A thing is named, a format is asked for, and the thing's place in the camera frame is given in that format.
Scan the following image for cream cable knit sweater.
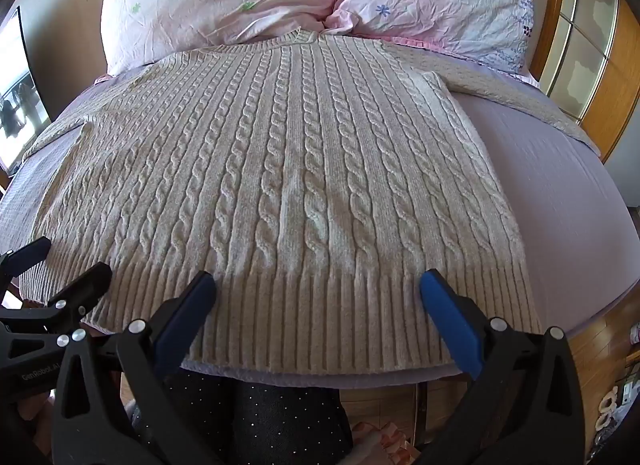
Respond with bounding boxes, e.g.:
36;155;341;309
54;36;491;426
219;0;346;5
22;27;543;376

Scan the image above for pink pillow with flower print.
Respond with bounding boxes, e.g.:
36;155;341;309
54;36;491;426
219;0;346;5
325;0;536;73

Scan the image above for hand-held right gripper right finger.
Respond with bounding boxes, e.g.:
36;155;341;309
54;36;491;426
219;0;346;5
418;269;607;465

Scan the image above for person's legs in dotted pants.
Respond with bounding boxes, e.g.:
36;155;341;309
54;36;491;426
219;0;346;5
131;369;353;465

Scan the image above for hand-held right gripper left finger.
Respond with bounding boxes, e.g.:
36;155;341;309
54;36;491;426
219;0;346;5
50;270;223;465

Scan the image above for wooden headboard with glass panels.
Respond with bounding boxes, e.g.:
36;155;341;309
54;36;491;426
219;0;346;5
529;0;640;166

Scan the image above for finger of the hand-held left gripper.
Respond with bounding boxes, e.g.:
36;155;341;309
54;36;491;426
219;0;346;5
0;236;53;292
0;262;114;341

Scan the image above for pink pillow with tree print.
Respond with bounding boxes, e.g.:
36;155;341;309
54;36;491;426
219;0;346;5
100;0;343;76

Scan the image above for white plastic item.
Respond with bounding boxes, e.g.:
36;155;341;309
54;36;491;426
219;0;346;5
594;377;640;448

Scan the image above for pink patterned slipper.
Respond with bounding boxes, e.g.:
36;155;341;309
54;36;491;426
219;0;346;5
350;420;418;465

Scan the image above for bed with purple sheet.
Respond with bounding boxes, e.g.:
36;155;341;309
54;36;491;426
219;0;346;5
0;57;632;388

